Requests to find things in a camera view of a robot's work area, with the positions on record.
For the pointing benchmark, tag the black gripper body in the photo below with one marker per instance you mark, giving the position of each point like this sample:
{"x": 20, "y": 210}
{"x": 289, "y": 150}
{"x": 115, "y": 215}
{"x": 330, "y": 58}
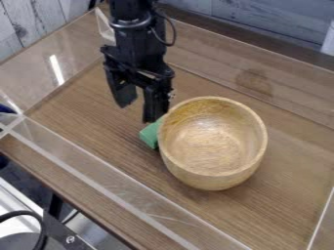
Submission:
{"x": 138, "y": 54}

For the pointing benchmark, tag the clear acrylic corner bracket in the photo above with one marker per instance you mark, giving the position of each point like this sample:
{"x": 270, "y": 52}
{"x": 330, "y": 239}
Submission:
{"x": 106, "y": 30}

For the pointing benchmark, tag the green rectangular block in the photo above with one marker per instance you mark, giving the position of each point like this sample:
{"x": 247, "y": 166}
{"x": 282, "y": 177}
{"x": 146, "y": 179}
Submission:
{"x": 148, "y": 134}

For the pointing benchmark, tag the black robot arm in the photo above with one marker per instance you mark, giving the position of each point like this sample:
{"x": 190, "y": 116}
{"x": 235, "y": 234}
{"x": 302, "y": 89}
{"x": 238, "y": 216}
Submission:
{"x": 138, "y": 9}

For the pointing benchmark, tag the clear acrylic tray enclosure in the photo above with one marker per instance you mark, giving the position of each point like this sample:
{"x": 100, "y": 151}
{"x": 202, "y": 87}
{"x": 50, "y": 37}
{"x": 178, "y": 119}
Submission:
{"x": 76, "y": 141}

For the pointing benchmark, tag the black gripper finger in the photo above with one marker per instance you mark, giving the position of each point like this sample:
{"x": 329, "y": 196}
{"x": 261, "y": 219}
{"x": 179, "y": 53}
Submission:
{"x": 155, "y": 102}
{"x": 122, "y": 88}

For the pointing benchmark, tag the black table leg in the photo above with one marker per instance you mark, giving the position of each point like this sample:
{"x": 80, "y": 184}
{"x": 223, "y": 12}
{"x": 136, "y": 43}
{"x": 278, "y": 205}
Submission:
{"x": 55, "y": 206}

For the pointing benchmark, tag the brown wooden bowl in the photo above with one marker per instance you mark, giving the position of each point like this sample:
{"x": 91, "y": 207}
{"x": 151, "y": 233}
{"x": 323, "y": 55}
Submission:
{"x": 212, "y": 140}

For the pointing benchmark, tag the black metal base plate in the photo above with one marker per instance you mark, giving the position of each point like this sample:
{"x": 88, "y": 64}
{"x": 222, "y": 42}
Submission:
{"x": 62, "y": 238}

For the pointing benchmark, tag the blue object at edge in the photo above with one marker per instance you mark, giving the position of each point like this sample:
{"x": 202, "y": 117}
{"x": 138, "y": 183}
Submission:
{"x": 5, "y": 109}

